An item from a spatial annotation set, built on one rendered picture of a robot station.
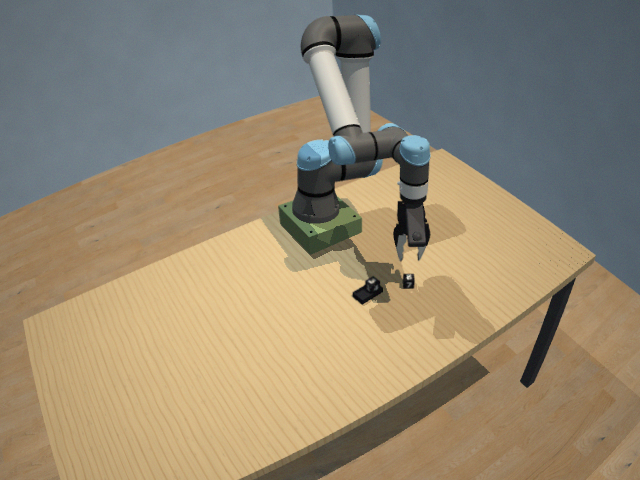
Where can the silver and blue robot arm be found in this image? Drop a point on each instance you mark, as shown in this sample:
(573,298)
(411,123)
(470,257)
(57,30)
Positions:
(322,163)

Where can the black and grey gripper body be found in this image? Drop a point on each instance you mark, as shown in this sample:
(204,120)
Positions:
(401,211)

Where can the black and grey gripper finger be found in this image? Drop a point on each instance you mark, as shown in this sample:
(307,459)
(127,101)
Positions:
(422,249)
(400,239)

